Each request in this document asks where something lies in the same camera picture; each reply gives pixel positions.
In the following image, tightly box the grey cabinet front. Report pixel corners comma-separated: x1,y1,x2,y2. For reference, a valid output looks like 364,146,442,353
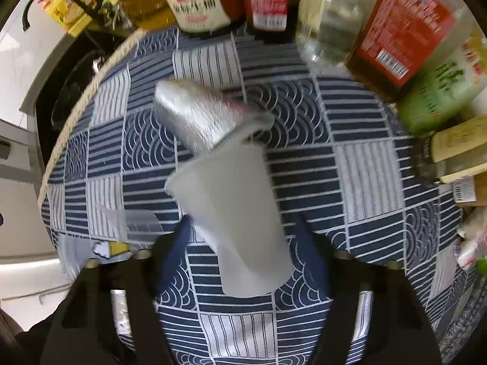
0,118,58,259

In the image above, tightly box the silver foil bag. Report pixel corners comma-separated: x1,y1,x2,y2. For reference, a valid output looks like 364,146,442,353
152,78,267,153

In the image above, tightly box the blue patterned tablecloth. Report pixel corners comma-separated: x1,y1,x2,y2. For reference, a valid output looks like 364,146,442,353
38,23,487,365

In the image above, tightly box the yellow dish soap bottle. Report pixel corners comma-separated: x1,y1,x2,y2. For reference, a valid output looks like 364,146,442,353
38,0,103,39

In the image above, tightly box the clear cooking oil jug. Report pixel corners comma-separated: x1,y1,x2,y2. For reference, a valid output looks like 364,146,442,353
110,0,177,31

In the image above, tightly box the dark bottle with red label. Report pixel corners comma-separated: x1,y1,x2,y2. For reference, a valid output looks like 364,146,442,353
238,0,301,33

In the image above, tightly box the clear bottle with yellow cap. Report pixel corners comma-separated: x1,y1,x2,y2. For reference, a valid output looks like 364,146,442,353
297,0,381,65

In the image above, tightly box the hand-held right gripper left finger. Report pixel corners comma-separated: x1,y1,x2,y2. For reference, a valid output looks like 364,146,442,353
42,217,195,365

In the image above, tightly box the white yellow wrapper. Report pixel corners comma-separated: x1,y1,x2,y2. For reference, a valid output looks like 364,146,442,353
91,240,132,261

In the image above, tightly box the green label bottle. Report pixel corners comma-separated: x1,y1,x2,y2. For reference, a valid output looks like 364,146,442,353
398,34,487,137

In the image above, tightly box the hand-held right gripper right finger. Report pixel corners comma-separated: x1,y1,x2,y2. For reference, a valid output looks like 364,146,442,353
296,220,443,365

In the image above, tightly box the black sink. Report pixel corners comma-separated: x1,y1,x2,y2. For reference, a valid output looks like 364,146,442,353
34,34,115,160

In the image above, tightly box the clear plastic wrapper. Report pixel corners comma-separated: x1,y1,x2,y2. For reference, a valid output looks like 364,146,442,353
97,203,164,244

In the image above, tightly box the amber bottle with red label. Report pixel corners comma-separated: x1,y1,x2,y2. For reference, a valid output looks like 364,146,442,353
344,0,472,103

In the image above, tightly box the clear plastic cup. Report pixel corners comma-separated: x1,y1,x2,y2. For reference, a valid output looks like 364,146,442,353
163,111,295,299

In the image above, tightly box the small cream label bottle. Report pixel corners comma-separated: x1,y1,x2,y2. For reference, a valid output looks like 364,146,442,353
415,118,487,184

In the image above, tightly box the dark soy sauce jug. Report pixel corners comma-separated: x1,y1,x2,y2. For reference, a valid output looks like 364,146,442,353
156,0,244,33

